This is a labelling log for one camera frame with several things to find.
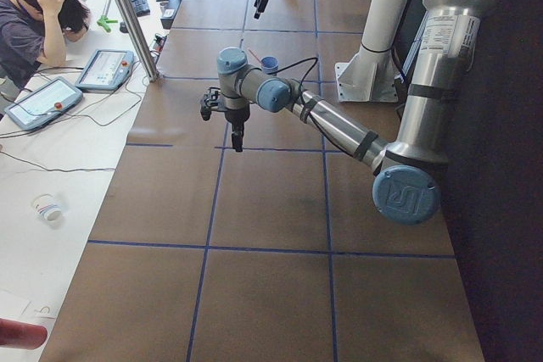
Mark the white paper cup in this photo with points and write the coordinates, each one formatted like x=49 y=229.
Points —
x=47 y=207

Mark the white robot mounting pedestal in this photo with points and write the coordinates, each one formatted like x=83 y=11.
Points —
x=369 y=77

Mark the light blue ribbed cup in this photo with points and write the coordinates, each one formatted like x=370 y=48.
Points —
x=269 y=65

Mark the seated person in blue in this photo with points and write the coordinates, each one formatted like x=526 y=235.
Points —
x=35 y=32

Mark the red cylinder object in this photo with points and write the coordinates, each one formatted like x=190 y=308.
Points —
x=15 y=334

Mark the aluminium frame post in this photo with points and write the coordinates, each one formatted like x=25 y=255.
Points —
x=138 y=40

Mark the near teach pendant tablet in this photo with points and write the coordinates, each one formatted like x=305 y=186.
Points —
x=44 y=104

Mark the green plastic tool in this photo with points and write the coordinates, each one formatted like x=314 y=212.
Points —
x=105 y=22

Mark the white side table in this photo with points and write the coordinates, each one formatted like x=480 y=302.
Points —
x=113 y=279

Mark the far teach pendant tablet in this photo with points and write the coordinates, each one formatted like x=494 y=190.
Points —
x=106 y=71

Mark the teach pendant tablet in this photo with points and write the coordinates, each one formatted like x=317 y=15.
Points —
x=44 y=104
x=106 y=71

